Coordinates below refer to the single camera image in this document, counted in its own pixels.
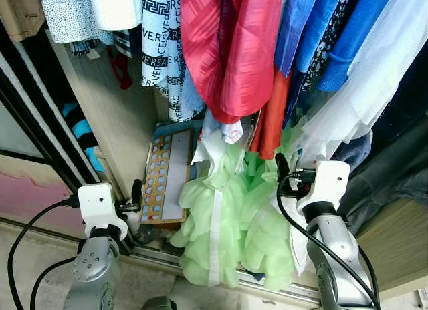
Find plain white garment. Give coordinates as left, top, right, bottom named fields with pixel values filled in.
left=89, top=0, right=144, bottom=31

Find blue knit sweater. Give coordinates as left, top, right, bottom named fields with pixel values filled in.
left=316, top=0, right=397, bottom=94

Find metal sliding door track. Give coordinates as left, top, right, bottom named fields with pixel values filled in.
left=0, top=216, right=328, bottom=305

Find blue shirt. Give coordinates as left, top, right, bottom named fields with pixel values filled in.
left=273, top=0, right=323, bottom=78

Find dark grey trousers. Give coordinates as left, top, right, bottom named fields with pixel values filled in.
left=338, top=120, right=428, bottom=234

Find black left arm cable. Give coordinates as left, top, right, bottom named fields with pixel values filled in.
left=7, top=196, right=81, bottom=310

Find wooden wardrobe divider panel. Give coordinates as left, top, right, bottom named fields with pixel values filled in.
left=47, top=33, right=168, bottom=200

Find navy garment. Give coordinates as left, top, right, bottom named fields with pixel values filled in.
left=371, top=39, right=428, bottom=147

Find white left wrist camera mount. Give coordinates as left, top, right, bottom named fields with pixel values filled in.
left=78, top=183, right=128, bottom=239

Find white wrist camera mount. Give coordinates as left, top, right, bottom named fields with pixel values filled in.
left=78, top=183, right=128, bottom=239
left=298, top=160, right=351, bottom=217

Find light green ruffled dress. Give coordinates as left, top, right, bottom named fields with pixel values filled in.
left=167, top=126, right=315, bottom=291

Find dark floral garment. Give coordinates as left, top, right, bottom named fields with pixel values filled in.
left=284, top=0, right=355, bottom=127

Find white dotted blouse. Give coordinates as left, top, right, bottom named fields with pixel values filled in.
left=37, top=0, right=114, bottom=45

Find black framed sliding door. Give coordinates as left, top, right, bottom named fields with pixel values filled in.
left=0, top=19, right=104, bottom=237

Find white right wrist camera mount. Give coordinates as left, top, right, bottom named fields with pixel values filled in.
left=298, top=160, right=351, bottom=217

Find wooden wardrobe shelf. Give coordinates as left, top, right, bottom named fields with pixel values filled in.
left=344, top=198, right=428, bottom=301

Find red shiny garment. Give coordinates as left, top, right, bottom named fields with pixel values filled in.
left=179, top=0, right=287, bottom=125

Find grey blue cloth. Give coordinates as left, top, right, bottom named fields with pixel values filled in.
left=331, top=132, right=373, bottom=172

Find blue black striped garment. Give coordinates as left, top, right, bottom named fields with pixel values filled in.
left=62, top=102, right=106, bottom=174

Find colourful dotted game board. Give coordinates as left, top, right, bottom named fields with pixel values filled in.
left=139, top=126, right=201, bottom=225

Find orange red garment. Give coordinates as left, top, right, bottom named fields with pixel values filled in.
left=249, top=68, right=293, bottom=161

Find silver left robot leg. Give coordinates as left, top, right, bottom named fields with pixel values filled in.
left=140, top=295, right=177, bottom=310

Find white black lettered garment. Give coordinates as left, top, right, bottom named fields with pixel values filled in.
left=139, top=0, right=206, bottom=122

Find white sheer garment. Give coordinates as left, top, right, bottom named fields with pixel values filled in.
left=293, top=0, right=428, bottom=167

